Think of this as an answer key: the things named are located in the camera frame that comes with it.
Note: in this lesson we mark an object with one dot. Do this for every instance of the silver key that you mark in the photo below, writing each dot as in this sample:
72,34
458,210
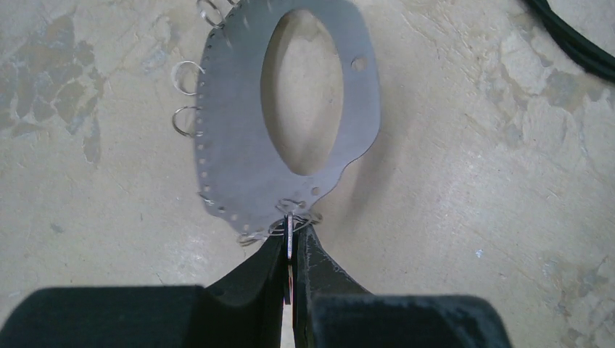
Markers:
289,234

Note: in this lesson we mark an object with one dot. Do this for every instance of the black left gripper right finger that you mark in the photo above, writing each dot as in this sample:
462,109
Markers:
331,309

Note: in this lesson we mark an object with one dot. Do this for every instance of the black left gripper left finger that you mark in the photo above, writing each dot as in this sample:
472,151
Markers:
242,309

